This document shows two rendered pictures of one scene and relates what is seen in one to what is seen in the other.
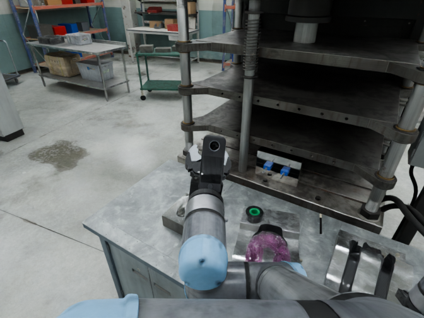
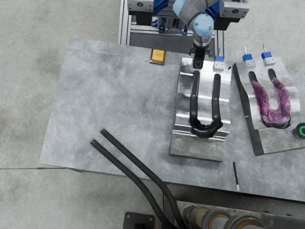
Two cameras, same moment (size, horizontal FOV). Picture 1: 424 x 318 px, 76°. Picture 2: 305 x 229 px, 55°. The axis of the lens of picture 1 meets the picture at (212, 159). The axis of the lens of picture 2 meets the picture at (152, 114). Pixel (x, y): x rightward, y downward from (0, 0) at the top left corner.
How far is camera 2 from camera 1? 1.41 m
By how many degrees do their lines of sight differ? 71
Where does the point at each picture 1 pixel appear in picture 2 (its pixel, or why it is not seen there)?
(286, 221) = (272, 139)
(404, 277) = (182, 111)
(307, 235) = (244, 155)
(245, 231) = (297, 121)
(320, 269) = not seen: hidden behind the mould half
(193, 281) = not seen: outside the picture
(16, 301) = not seen: outside the picture
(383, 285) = (192, 105)
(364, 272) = (206, 109)
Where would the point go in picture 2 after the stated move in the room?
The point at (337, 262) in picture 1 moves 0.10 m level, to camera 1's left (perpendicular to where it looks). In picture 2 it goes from (224, 111) to (242, 103)
